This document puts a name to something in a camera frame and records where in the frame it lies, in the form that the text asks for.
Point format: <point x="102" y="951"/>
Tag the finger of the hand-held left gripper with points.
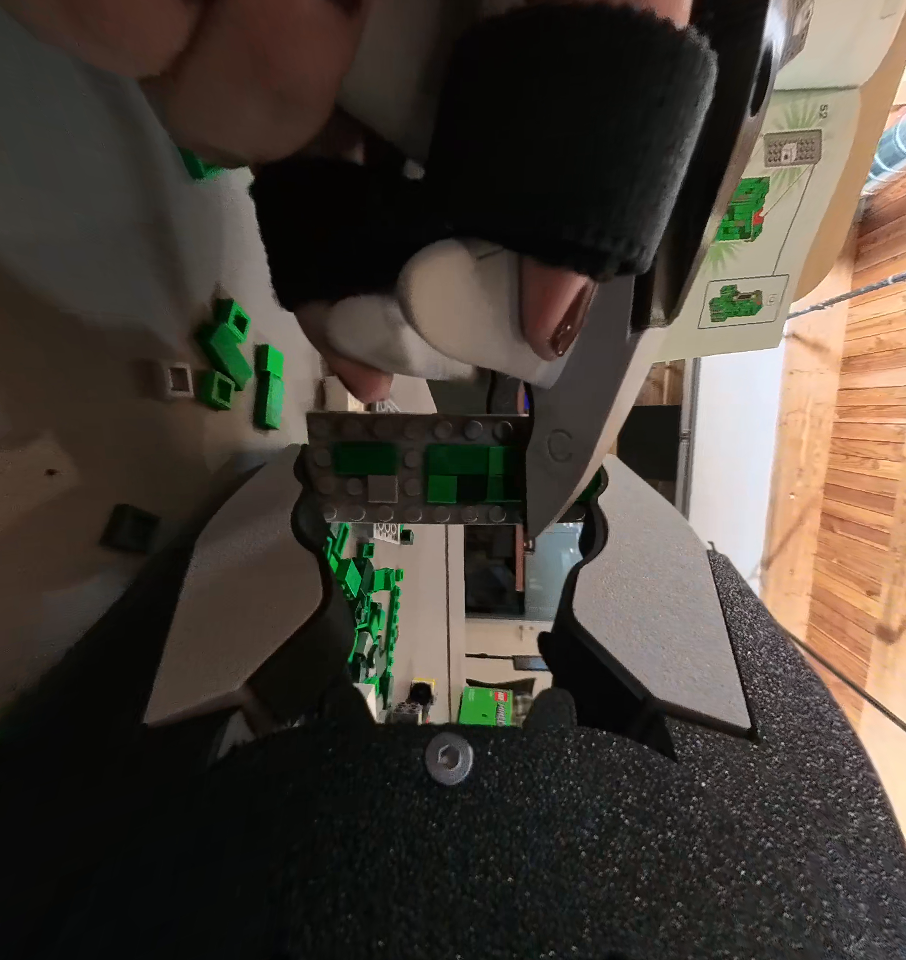
<point x="460" y="397"/>
<point x="595" y="390"/>

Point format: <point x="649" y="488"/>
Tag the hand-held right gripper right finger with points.
<point x="655" y="600"/>

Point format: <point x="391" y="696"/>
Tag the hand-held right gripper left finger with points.
<point x="242" y="600"/>

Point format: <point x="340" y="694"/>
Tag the grey brick plate green tiles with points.
<point x="363" y="465"/>

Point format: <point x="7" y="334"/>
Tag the grey desk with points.
<point x="47" y="300"/>

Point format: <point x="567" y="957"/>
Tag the person's left hand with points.
<point x="257" y="75"/>

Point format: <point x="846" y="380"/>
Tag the white brick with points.
<point x="344" y="391"/>

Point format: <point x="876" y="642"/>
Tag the black brick assembly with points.
<point x="415" y="701"/>

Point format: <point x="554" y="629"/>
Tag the green brick set box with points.
<point x="483" y="706"/>

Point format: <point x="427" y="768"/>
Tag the white flat tile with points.
<point x="173" y="379"/>

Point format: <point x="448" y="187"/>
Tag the pile of loose green bricks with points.
<point x="227" y="337"/>

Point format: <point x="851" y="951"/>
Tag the open instruction booklet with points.
<point x="813" y="225"/>

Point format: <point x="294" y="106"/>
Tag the silver air duct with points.
<point x="903" y="139"/>

